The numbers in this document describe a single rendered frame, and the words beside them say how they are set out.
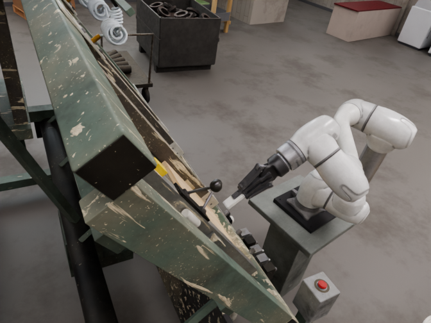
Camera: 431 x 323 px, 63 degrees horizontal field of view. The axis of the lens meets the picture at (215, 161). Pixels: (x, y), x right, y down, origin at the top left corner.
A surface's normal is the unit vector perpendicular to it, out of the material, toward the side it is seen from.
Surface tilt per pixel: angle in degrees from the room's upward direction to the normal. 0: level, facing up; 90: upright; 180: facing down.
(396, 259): 0
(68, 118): 36
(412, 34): 90
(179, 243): 90
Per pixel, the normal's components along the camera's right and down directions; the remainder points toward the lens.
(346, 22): -0.78, 0.29
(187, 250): 0.46, 0.58
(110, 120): -0.40, -0.54
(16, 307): 0.14, -0.79
